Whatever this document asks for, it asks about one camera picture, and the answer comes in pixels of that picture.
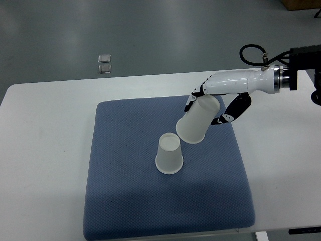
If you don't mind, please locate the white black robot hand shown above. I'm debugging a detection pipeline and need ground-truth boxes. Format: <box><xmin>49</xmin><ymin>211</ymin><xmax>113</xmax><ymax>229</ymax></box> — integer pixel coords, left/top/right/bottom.
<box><xmin>184</xmin><ymin>65</ymin><xmax>289</xmax><ymax>125</ymax></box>

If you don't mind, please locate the white paper cup carried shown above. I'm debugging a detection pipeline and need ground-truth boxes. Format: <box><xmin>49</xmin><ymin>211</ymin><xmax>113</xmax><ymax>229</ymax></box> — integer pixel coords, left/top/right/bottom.
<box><xmin>176</xmin><ymin>95</ymin><xmax>220</xmax><ymax>144</ymax></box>

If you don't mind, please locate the brown cardboard box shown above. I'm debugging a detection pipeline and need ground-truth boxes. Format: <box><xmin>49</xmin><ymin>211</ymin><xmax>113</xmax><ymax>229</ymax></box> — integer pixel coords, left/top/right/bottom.
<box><xmin>281</xmin><ymin>0</ymin><xmax>320</xmax><ymax>11</ymax></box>

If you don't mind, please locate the black tripod foot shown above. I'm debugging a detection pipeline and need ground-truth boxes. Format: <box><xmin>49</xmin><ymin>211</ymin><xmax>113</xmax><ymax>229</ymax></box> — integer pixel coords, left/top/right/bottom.
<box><xmin>314</xmin><ymin>9</ymin><xmax>321</xmax><ymax>18</ymax></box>

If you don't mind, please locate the white paper cup on cushion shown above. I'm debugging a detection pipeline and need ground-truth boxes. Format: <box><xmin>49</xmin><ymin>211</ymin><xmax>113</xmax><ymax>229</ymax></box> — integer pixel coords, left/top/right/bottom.
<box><xmin>155</xmin><ymin>133</ymin><xmax>184</xmax><ymax>175</ymax></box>

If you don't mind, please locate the white table leg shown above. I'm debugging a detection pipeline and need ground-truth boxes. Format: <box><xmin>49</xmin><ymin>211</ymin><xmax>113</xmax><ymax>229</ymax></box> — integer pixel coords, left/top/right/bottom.
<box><xmin>255</xmin><ymin>231</ymin><xmax>269</xmax><ymax>241</ymax></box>

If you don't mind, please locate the black table control panel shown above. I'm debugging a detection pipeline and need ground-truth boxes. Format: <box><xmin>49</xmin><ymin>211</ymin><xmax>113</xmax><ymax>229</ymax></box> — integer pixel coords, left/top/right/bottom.
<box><xmin>288</xmin><ymin>226</ymin><xmax>321</xmax><ymax>235</ymax></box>

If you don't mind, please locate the upper metal floor plate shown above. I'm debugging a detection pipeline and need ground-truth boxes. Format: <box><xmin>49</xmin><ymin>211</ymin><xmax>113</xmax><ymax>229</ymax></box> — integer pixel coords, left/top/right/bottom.
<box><xmin>98</xmin><ymin>54</ymin><xmax>111</xmax><ymax>63</ymax></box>

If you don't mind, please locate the blue fabric cushion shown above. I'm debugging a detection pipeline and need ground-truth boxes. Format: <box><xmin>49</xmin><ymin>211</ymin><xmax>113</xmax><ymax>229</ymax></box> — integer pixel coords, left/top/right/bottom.
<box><xmin>83</xmin><ymin>96</ymin><xmax>255</xmax><ymax>240</ymax></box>

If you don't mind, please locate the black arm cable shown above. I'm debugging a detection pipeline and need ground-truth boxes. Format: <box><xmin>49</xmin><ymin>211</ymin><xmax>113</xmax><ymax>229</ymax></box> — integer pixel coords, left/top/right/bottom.
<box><xmin>239</xmin><ymin>44</ymin><xmax>293</xmax><ymax>67</ymax></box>

